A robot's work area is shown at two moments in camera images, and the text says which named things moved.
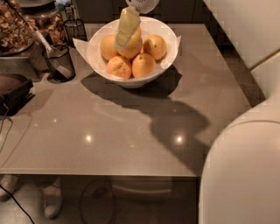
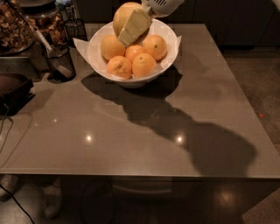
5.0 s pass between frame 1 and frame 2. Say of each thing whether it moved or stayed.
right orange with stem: stayed
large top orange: moved
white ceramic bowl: stayed
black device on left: stayed
